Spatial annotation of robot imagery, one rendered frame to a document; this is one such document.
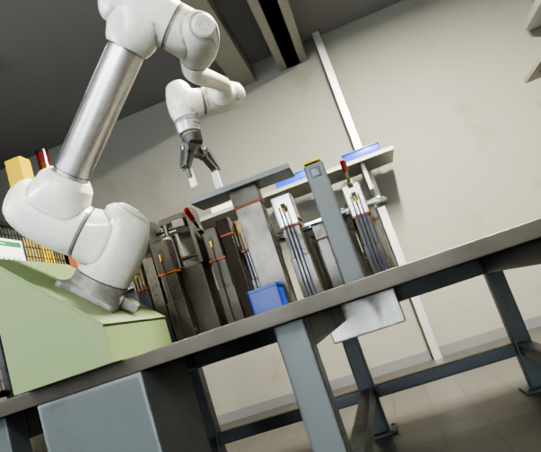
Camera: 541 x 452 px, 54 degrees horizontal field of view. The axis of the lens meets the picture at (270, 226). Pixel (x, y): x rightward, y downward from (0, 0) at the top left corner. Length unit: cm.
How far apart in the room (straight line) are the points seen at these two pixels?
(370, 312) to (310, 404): 119
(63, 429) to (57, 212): 55
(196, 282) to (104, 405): 70
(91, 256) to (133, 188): 382
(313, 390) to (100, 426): 53
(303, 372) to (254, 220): 69
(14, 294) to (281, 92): 393
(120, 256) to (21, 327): 30
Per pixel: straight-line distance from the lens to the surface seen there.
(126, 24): 148
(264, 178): 183
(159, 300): 205
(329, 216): 180
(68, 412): 150
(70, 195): 151
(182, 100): 200
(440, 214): 473
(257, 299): 169
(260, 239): 182
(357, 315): 247
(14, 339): 151
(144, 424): 140
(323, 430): 134
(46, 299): 146
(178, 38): 147
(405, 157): 481
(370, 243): 195
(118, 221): 150
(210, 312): 197
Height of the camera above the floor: 66
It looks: 10 degrees up
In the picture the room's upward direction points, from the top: 18 degrees counter-clockwise
